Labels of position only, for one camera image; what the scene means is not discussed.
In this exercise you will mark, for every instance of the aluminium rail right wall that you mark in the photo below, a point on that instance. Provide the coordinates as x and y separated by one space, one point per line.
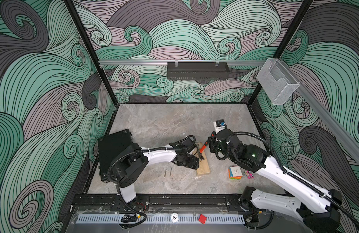
331 99

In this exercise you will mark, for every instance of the clear plastic wall bin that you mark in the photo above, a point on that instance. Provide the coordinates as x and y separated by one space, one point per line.
277 80

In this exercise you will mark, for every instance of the small pink toy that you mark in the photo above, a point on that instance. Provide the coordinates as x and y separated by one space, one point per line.
249 174

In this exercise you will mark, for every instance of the white slotted cable duct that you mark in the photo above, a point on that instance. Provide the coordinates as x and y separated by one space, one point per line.
233 219

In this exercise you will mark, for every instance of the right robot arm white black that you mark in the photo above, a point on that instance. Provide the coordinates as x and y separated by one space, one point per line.
314 206

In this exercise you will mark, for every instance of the aluminium rail back wall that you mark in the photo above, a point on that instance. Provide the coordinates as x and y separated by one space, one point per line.
141 62

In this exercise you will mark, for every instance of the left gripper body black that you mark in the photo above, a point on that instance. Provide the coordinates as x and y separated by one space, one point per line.
188 161

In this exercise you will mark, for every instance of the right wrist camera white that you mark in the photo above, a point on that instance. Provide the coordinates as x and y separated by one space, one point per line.
219 125

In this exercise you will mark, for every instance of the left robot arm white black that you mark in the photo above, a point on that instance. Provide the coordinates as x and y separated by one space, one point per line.
126 168

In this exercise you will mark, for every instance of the small red cube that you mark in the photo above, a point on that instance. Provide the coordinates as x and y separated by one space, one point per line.
202 219

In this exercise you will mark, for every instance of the black perforated wall shelf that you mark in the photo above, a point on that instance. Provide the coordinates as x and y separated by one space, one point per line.
197 71

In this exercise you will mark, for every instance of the black case on table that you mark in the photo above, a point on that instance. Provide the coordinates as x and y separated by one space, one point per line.
109 147

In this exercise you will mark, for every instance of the white round knob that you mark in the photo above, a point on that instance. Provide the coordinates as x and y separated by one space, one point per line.
174 217

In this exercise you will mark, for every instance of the aluminium rail wall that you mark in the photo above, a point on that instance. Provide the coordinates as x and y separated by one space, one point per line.
331 99
141 62

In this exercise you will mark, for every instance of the wooden block with nails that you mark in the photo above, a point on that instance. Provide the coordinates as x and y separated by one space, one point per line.
203 162

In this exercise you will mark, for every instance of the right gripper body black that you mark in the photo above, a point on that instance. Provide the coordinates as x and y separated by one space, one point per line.
215 146

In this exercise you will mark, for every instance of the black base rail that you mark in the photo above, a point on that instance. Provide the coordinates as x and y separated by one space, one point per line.
150 202

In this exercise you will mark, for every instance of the colourful puzzle cube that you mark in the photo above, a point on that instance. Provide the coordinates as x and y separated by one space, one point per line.
235 173

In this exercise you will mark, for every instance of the claw hammer red black handle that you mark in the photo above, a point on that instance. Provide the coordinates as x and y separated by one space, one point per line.
201 150

